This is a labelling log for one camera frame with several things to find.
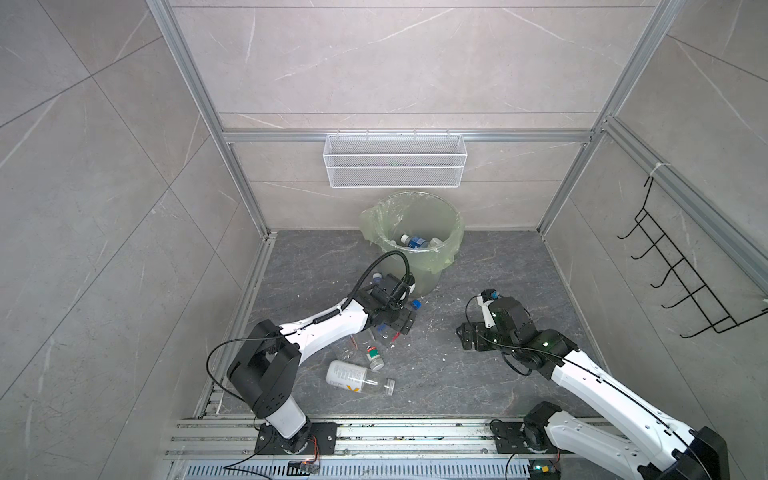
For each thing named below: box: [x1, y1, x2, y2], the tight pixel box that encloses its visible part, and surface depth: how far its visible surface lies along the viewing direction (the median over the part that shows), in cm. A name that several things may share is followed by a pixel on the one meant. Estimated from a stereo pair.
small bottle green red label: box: [366, 344, 385, 371], surface depth 85 cm
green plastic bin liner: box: [360, 191, 465, 275], surface depth 92 cm
